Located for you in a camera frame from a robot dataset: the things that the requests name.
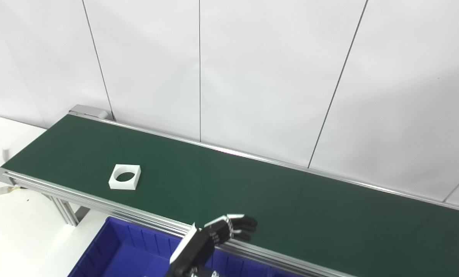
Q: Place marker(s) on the white square part round hole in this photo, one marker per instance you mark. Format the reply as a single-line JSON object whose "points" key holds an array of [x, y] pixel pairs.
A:
{"points": [[116, 184]]}

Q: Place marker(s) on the green conveyor belt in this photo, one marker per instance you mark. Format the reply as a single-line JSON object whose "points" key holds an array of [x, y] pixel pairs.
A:
{"points": [[252, 192]]}

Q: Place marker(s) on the large blue plastic bin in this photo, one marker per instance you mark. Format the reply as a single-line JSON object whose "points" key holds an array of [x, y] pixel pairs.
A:
{"points": [[137, 257]]}

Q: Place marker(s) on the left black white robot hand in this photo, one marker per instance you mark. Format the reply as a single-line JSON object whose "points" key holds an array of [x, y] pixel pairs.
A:
{"points": [[198, 246]]}

